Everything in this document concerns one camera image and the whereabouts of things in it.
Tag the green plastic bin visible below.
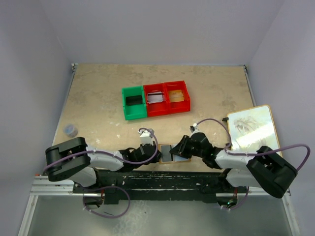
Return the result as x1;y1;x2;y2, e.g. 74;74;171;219
122;86;147;120

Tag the red bin with gold card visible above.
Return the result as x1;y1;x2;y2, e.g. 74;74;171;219
164;81;191;114

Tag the white board with wooden frame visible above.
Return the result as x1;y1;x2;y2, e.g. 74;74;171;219
227;105;280;153

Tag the red bin with silver card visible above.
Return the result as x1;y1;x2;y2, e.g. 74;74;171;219
143;83;169;117

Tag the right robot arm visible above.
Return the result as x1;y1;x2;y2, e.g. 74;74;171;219
169;132;298;198

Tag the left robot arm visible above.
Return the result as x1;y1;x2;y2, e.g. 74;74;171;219
44;137;162;187

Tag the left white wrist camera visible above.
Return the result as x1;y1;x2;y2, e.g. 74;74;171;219
138;128;154;145

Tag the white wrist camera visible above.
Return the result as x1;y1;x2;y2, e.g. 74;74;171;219
138;128;154;145
189;123;200;136

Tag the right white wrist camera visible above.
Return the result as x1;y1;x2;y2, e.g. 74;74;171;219
189;123;200;136

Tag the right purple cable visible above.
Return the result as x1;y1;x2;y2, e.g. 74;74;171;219
189;118;311;212

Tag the purple cable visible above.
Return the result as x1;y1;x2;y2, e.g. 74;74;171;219
43;127;159;218
189;118;311;212

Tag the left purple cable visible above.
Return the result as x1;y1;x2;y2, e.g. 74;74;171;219
43;127;159;218

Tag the aluminium frame rail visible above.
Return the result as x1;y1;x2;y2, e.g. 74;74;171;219
30;175;74;196

